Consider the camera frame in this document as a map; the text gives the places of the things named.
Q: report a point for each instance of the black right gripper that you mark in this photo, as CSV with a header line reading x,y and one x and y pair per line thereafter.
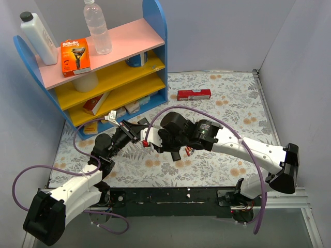
x,y
164,144

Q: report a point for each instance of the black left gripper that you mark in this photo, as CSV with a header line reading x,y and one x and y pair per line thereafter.
x,y
130,130

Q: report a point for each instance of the black battery cover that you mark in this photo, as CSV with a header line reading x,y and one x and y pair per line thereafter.
x,y
175,156

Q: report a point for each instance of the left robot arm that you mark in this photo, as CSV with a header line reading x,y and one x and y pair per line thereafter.
x,y
50,212

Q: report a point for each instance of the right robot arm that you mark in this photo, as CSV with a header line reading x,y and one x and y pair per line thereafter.
x,y
280,164

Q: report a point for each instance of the white snack packet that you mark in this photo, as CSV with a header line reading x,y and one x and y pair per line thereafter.
x,y
132,107

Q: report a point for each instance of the green sponge pack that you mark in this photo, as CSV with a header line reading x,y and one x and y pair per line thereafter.
x,y
145,100

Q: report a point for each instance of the yellow snack packet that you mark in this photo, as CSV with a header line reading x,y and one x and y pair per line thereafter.
x,y
91,128

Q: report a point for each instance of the red toothpaste box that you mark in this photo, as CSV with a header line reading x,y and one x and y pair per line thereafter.
x,y
183,95

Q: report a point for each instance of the red white book box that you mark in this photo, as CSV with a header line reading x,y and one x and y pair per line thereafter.
x,y
93,105

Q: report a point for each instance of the blue pink yellow shelf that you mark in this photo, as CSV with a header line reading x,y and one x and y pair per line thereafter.
x,y
126,84

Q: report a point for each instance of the white cylindrical container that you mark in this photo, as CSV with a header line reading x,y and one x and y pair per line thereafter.
x,y
86,83

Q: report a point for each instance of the blue white can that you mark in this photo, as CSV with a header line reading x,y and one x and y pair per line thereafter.
x,y
137,60

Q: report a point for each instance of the floral table mat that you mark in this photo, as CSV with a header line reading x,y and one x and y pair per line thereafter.
x,y
236,99

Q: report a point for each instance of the orange razor box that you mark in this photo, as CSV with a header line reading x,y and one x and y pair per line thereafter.
x,y
75,57

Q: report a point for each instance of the clear plastic water bottle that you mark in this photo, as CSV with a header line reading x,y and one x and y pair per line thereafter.
x,y
97,26

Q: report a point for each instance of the white bottle black cap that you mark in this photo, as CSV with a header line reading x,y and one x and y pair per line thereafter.
x,y
38,36

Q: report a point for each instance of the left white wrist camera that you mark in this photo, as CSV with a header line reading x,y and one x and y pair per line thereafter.
x,y
111,118

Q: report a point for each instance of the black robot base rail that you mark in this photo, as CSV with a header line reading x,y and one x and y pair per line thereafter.
x,y
195,201

